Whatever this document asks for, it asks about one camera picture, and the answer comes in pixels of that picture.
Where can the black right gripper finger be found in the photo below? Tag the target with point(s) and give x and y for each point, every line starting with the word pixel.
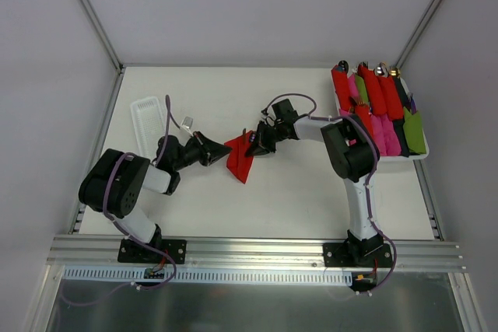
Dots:
pixel 259 149
pixel 263 134

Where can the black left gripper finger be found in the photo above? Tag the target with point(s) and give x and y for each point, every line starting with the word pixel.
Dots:
pixel 206 145
pixel 211 157

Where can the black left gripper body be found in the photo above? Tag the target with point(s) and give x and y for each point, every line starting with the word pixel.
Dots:
pixel 203 148

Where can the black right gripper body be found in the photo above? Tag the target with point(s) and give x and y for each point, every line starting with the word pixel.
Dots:
pixel 267 135

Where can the red paper napkin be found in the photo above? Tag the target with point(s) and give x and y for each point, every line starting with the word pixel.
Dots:
pixel 237 163

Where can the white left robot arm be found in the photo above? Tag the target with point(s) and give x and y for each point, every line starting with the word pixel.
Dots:
pixel 112 188

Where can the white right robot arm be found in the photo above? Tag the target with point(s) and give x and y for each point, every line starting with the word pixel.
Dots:
pixel 353 156

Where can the black rolled napkin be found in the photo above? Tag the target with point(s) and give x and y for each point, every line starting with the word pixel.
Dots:
pixel 398 124

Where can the green rolled napkin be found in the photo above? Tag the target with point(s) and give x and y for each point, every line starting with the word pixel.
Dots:
pixel 413 130

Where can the white perforated utensil basket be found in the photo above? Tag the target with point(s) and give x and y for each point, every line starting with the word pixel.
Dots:
pixel 149 125

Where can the white tray of rolled napkins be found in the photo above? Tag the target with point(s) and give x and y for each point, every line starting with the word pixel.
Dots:
pixel 381 70

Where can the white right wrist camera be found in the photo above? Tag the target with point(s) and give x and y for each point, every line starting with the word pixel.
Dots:
pixel 268 117

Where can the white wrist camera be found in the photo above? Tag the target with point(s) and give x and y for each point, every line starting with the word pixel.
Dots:
pixel 186 125
pixel 268 117

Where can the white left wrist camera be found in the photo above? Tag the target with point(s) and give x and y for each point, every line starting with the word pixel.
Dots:
pixel 186 125

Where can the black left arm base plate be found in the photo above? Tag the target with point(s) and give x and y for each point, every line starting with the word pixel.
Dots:
pixel 133 253

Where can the white slotted cable duct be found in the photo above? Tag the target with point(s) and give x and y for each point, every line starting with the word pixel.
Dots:
pixel 208 276

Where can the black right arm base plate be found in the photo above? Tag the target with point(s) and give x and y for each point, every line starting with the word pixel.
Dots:
pixel 339 255

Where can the aluminium front rail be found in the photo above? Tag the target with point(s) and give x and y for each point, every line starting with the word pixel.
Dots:
pixel 261 254

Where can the left frame post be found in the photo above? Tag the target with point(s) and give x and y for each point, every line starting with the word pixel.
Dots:
pixel 101 34

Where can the frame post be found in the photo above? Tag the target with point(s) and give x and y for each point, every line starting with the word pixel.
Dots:
pixel 101 34
pixel 417 34

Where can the right frame post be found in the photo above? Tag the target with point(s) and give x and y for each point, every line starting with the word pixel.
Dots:
pixel 417 34

